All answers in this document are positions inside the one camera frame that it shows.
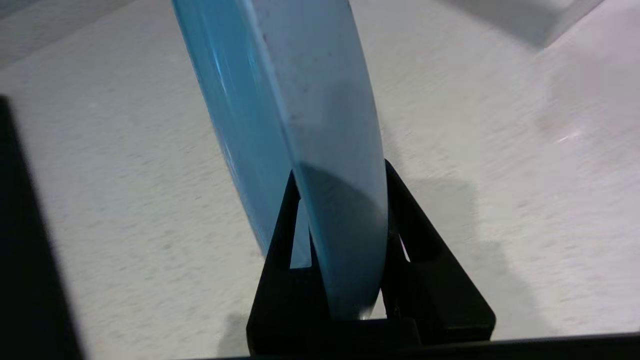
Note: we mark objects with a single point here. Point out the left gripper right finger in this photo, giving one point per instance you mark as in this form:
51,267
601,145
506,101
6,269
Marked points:
435,295

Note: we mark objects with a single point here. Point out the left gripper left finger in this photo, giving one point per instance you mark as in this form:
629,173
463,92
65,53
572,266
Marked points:
285,300

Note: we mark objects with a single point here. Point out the blue plate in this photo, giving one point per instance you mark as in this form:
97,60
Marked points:
310,125

